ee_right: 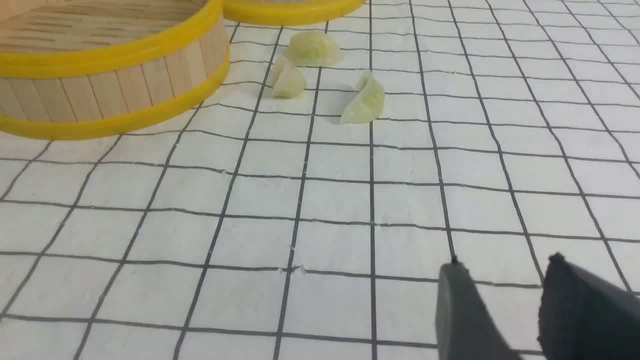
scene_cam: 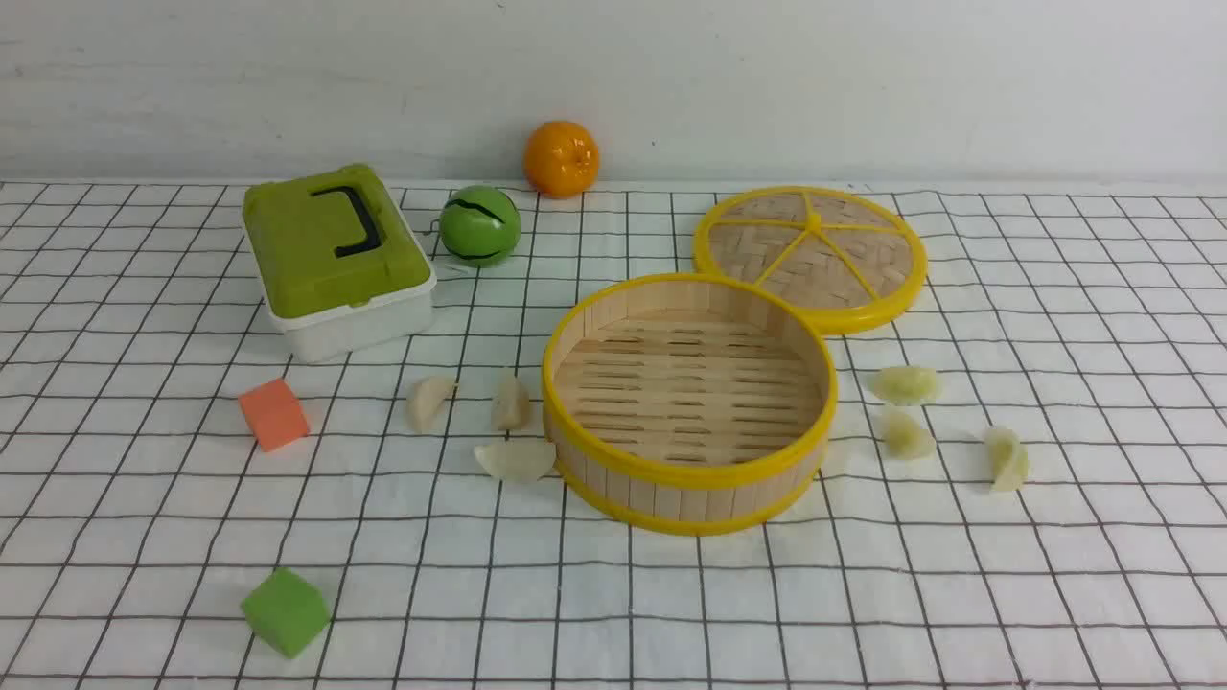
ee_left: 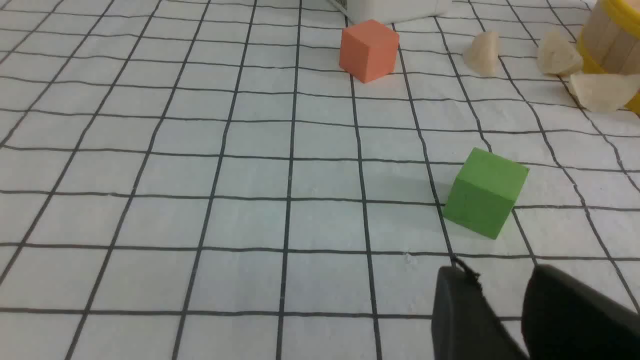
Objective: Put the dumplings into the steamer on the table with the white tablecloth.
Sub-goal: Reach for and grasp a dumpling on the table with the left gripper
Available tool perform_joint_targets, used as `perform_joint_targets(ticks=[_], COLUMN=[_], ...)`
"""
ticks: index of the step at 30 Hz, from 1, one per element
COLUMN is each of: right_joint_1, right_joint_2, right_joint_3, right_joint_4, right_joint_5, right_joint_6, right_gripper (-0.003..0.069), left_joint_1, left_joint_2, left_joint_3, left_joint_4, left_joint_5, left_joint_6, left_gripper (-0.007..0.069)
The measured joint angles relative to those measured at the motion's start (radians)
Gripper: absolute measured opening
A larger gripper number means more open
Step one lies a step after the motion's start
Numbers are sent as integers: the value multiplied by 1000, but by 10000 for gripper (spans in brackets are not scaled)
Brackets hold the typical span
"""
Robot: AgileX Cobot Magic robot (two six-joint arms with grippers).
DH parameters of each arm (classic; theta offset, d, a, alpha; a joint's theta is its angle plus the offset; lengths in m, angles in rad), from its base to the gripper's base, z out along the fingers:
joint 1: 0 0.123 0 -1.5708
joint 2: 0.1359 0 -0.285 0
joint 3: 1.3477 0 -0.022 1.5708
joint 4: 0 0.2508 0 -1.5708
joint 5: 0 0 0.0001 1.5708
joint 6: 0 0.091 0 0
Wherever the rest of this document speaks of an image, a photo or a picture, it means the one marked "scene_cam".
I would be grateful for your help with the white dumpling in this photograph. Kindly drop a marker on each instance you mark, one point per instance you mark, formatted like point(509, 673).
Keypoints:
point(517, 459)
point(426, 400)
point(512, 405)

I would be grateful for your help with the greenish dumpling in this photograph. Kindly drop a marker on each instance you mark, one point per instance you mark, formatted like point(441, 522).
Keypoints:
point(1008, 457)
point(906, 385)
point(904, 437)

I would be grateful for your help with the bamboo steamer tray yellow rim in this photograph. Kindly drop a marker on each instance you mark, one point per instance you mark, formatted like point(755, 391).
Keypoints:
point(688, 404)

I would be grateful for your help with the bamboo steamer lid yellow rim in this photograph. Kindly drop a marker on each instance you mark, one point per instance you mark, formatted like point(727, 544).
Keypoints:
point(847, 264)

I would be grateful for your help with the green toy watermelon ball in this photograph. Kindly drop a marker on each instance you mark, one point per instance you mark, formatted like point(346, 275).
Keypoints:
point(480, 225)

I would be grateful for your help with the orange toy fruit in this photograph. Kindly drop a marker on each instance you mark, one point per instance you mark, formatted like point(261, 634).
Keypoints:
point(561, 159)

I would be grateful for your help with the green lidded white box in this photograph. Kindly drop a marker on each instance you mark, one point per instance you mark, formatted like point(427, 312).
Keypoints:
point(340, 268)

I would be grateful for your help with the orange foam cube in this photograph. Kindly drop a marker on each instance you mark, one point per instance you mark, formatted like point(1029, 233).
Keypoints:
point(274, 415)

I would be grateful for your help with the green foam cube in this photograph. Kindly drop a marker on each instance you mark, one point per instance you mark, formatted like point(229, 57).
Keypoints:
point(286, 612)

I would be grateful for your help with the white grid tablecloth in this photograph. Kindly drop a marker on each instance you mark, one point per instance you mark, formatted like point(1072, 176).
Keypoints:
point(138, 509)

